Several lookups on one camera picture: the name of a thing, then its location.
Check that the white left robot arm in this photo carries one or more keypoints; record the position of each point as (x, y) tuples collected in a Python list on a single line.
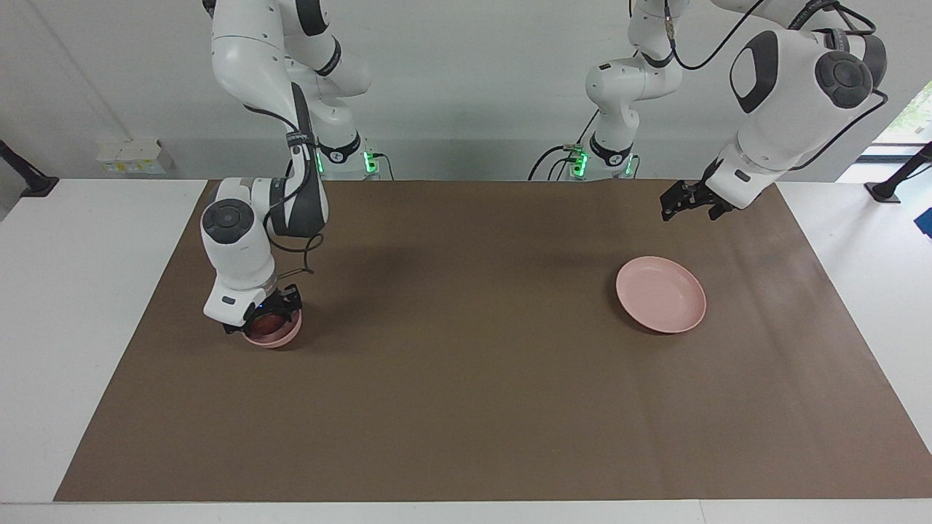
[(786, 109)]

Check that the window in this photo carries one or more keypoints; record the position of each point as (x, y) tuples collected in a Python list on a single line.
[(910, 120)]

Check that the blue object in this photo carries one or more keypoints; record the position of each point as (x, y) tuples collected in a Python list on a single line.
[(926, 222)]

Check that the black stand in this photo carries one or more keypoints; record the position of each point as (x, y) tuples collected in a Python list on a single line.
[(885, 193), (36, 185)]

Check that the pink bowl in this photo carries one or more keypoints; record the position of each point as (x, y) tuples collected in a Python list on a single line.
[(280, 340)]

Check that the brown table mat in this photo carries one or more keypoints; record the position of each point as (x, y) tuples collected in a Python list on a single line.
[(466, 364)]

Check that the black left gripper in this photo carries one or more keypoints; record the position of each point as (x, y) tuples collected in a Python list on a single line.
[(700, 193)]

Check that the pink plate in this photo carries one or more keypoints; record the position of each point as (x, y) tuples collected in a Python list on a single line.
[(659, 295)]

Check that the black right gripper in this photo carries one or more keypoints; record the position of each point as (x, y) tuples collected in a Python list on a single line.
[(271, 302)]

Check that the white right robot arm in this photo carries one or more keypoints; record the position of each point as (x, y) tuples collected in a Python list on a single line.
[(240, 247)]

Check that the red apple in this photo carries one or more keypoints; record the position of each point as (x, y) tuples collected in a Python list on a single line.
[(271, 325)]

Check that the white wall socket box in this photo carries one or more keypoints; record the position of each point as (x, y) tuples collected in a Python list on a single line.
[(135, 156)]

